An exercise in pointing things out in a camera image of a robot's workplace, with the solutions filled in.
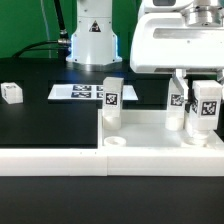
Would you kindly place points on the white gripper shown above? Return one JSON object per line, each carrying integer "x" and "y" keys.
{"x": 179, "y": 34}

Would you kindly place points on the white square table top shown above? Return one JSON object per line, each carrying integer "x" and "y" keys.
{"x": 144, "y": 129}

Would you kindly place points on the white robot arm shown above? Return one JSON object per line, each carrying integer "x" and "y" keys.
{"x": 94, "y": 45}

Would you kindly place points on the paper sheet with markers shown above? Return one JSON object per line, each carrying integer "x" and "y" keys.
{"x": 76, "y": 92}

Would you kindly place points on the white L-shaped obstacle fence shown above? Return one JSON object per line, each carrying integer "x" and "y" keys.
{"x": 116, "y": 161}

